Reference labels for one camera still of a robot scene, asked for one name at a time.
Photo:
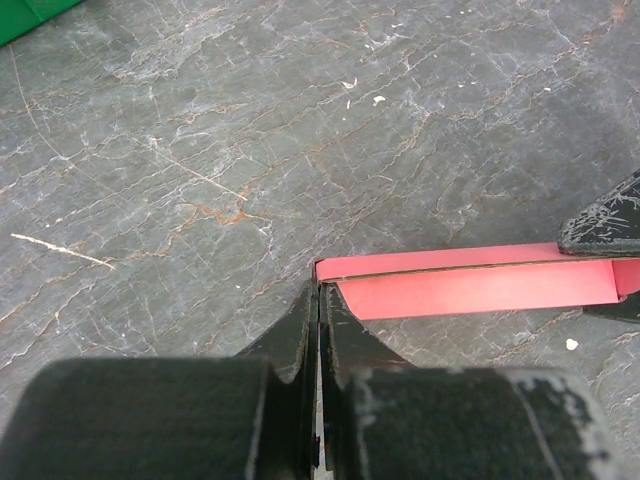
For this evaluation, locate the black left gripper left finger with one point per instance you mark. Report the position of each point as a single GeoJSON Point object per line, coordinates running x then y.
{"type": "Point", "coordinates": [247, 416]}

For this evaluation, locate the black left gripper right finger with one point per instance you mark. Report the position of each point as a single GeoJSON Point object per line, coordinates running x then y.
{"type": "Point", "coordinates": [385, 418]}

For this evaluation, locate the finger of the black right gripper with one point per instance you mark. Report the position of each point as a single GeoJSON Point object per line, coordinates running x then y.
{"type": "Point", "coordinates": [609, 226]}
{"type": "Point", "coordinates": [623, 312]}

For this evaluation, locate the pink paper box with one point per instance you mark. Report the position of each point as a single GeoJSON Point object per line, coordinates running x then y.
{"type": "Point", "coordinates": [476, 280]}

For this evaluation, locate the green plastic tray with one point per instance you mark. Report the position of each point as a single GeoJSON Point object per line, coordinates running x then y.
{"type": "Point", "coordinates": [18, 17]}

